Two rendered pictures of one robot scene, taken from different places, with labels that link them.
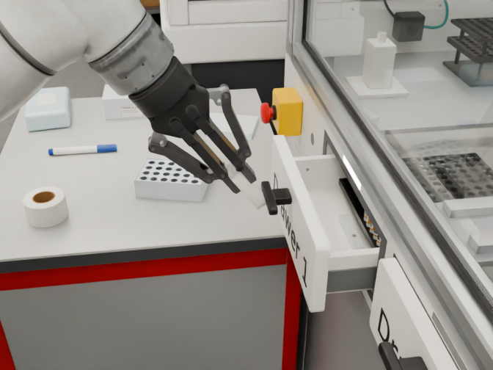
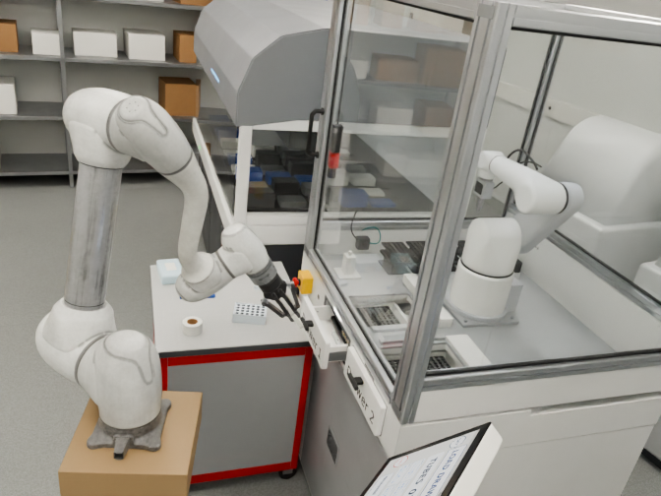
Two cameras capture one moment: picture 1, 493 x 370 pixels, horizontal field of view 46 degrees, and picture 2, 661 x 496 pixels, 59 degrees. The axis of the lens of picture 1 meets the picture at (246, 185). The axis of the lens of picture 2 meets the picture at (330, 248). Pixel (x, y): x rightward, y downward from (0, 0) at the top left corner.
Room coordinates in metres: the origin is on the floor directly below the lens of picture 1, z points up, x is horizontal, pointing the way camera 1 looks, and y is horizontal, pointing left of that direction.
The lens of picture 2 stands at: (-0.97, 0.28, 2.02)
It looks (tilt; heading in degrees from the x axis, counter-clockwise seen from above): 26 degrees down; 347
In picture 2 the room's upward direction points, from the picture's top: 8 degrees clockwise
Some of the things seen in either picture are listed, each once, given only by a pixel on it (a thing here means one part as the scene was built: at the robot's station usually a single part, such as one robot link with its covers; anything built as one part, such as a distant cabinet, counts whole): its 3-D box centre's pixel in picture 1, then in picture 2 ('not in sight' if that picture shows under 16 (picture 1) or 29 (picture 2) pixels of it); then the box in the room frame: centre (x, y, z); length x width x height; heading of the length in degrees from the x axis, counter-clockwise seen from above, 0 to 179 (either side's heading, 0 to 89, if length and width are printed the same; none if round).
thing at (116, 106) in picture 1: (132, 100); not in sight; (1.26, 0.27, 0.79); 0.13 x 0.09 x 0.05; 97
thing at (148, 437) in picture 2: not in sight; (129, 421); (0.24, 0.48, 0.89); 0.22 x 0.18 x 0.06; 175
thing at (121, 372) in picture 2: not in sight; (126, 372); (0.26, 0.49, 1.02); 0.18 x 0.16 x 0.22; 48
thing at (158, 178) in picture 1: (173, 178); (250, 313); (0.92, 0.14, 0.78); 0.12 x 0.08 x 0.04; 83
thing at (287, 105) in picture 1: (285, 111); (304, 281); (1.01, -0.07, 0.88); 0.07 x 0.05 x 0.07; 8
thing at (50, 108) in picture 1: (48, 107); (170, 271); (1.23, 0.46, 0.78); 0.15 x 0.10 x 0.04; 14
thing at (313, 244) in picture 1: (295, 213); (314, 331); (0.68, -0.07, 0.87); 0.29 x 0.02 x 0.11; 8
